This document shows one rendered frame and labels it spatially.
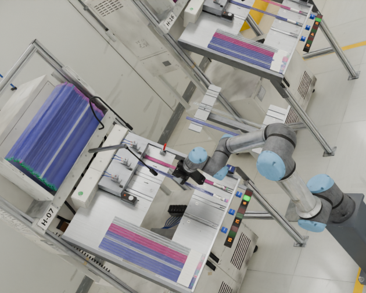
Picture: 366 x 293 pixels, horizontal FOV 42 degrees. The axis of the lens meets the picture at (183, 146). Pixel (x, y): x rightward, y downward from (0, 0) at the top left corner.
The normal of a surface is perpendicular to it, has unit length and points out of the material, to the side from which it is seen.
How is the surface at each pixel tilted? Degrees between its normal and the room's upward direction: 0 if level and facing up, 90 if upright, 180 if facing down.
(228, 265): 90
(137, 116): 90
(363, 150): 0
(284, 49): 45
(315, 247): 0
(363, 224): 90
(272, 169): 83
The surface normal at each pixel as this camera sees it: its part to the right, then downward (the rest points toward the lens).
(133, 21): -0.40, 0.79
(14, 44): 0.68, -0.09
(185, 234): 0.04, -0.50
